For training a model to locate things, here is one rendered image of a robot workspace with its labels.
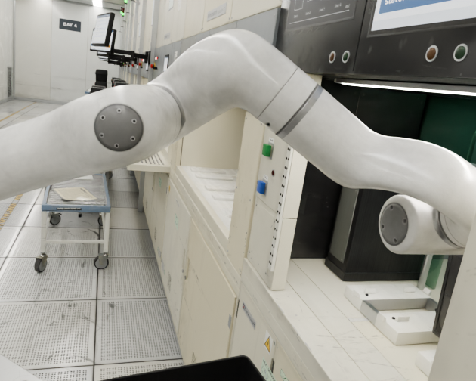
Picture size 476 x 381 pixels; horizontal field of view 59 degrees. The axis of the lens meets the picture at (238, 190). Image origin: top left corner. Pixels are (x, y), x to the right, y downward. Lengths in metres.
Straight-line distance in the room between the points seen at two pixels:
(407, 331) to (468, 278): 0.52
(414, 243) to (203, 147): 2.00
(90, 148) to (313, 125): 0.28
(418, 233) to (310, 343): 0.40
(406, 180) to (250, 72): 0.24
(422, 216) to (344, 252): 0.62
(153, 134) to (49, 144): 0.16
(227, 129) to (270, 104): 1.97
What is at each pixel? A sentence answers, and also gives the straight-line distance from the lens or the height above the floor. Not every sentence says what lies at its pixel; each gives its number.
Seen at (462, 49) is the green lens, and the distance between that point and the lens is 0.60.
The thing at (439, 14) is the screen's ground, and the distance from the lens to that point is 0.66.
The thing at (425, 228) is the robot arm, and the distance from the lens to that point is 0.62.
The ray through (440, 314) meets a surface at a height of 0.99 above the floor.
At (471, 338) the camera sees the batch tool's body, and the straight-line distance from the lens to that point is 0.51.
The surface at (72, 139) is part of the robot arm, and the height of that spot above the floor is 1.26.
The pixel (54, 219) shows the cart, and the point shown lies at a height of 0.05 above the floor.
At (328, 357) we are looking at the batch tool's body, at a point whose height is 0.87.
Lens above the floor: 1.36
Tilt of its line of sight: 14 degrees down
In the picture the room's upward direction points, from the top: 8 degrees clockwise
